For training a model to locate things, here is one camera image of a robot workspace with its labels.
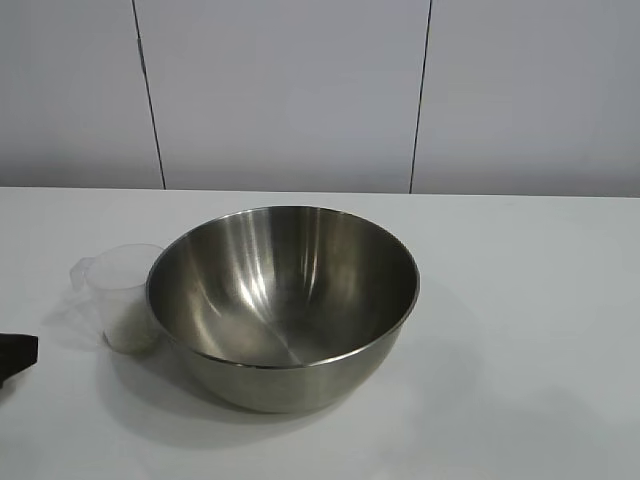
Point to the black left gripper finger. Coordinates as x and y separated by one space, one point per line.
17 350

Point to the clear plastic measuring cup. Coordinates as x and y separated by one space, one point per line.
115 270

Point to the stainless steel mixing bowl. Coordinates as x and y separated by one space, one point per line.
280 300

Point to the white rice grains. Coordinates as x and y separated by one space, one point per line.
127 340

